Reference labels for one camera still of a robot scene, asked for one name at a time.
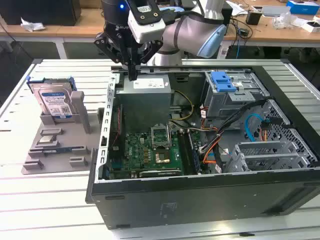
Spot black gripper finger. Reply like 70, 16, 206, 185
94, 32, 134, 81
133, 40, 163, 81

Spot hard disk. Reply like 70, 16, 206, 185
26, 76, 77, 120

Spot metal disk bay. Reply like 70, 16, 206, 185
224, 141, 312, 173

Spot wooden desk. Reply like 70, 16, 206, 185
0, 0, 320, 48

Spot grey power supply unit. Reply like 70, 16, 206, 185
114, 74, 175, 133

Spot large black box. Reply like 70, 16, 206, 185
0, 0, 82, 27

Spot blue plastic drive latch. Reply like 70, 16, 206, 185
210, 71, 237, 93

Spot crumpled white paper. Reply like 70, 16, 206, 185
20, 17, 47, 33

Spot black desktop tower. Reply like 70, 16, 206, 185
221, 7, 234, 28

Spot metal socket cover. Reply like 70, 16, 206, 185
150, 124, 172, 150

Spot metal drive cage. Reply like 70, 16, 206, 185
202, 71, 271, 120

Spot grey parts rack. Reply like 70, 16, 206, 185
21, 91, 106, 175

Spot green motherboard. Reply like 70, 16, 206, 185
109, 131, 203, 180

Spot black RAM slot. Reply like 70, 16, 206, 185
177, 130, 195, 176

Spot CPU socket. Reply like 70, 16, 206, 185
152, 148, 173, 166

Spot installed RAM stick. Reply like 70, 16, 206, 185
187, 131, 202, 175

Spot loose RAM stick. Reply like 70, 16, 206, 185
43, 147, 73, 154

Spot black graphics card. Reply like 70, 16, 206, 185
138, 168, 183, 179

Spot grey flat tray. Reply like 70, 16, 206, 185
261, 5, 292, 17

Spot clear plastic bag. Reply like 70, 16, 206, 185
271, 12, 298, 30

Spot black open PC case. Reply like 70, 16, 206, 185
84, 65, 320, 230

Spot blue cardboard box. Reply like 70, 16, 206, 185
286, 0, 320, 16

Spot small white box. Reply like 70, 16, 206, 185
301, 20, 320, 33

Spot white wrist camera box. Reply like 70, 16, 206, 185
127, 9, 166, 44

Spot black camera bracket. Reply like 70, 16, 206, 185
129, 0, 161, 26

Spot yellow wires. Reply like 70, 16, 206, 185
169, 89, 195, 122

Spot red wire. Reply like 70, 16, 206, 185
111, 104, 125, 147

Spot locking lever wire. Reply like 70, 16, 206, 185
167, 122, 174, 150

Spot black cable bundle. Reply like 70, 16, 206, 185
199, 98, 292, 153

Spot blue wire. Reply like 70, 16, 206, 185
244, 112, 266, 142

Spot orange wire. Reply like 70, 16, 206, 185
202, 139, 221, 165

